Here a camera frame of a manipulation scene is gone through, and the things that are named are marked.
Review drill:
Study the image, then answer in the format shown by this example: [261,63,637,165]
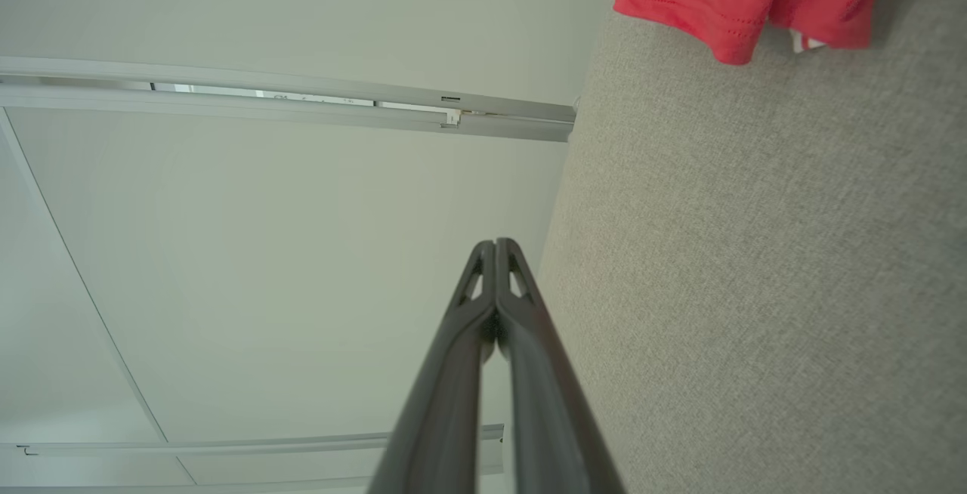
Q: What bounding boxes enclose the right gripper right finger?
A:
[495,237,626,494]

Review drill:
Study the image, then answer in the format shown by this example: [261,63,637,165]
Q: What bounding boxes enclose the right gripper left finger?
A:
[368,239,499,494]

